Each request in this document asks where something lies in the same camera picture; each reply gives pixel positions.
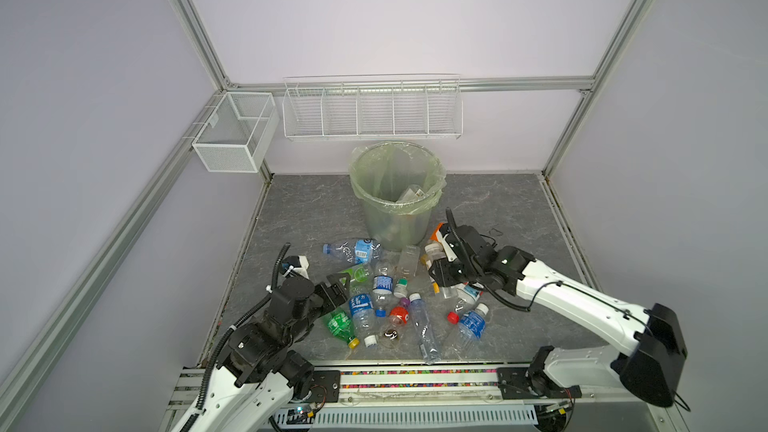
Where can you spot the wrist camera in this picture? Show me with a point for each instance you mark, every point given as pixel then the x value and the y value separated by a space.
pixel 295 266
pixel 449 253

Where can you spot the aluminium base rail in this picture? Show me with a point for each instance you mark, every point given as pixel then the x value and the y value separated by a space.
pixel 424 396

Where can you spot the small white mesh basket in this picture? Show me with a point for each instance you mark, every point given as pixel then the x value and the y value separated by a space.
pixel 238 132

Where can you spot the light green label bottle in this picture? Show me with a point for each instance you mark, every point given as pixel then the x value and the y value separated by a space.
pixel 359 273

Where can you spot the yellow stripe white cap bottle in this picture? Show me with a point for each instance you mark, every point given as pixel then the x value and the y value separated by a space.
pixel 433 253

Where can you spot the blue label bottle lower left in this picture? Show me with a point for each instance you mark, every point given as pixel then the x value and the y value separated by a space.
pixel 363 317

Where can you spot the red white label bottle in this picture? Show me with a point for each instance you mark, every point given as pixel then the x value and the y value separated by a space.
pixel 467 297

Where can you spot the small green cap bottle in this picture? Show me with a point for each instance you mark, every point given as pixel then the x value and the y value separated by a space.
pixel 400 290

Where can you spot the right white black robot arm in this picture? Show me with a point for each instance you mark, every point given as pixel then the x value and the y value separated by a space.
pixel 644 350

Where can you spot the blue label bottle blue cap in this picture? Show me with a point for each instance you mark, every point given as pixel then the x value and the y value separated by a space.
pixel 382 294

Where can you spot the red cap cola bottle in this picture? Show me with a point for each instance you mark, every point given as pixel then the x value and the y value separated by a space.
pixel 392 330

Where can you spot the green-lined mesh waste bin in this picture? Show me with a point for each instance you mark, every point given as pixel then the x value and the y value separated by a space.
pixel 379 173

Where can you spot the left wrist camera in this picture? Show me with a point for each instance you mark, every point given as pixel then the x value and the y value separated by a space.
pixel 295 266

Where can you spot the blue label bottle lower right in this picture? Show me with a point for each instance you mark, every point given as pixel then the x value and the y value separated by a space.
pixel 468 332

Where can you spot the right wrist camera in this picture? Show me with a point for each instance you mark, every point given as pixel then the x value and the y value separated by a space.
pixel 449 253

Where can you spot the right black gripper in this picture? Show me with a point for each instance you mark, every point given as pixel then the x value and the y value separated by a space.
pixel 441 274

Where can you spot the orange label bottle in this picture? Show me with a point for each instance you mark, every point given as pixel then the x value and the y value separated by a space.
pixel 438 236

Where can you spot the clear bottle green label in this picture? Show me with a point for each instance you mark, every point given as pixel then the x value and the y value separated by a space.
pixel 413 193

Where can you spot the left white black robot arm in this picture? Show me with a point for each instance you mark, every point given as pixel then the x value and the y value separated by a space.
pixel 253 371

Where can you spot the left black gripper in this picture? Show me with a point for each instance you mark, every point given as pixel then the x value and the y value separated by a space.
pixel 343 292

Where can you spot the dark green soda bottle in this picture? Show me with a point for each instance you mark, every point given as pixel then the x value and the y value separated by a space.
pixel 340 326

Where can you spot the clear square plastic container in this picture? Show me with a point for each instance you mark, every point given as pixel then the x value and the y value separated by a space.
pixel 408 263

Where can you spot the long white wire basket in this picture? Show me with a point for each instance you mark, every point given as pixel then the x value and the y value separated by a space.
pixel 373 107

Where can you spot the crushed light blue label bottle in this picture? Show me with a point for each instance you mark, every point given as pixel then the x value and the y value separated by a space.
pixel 355 251

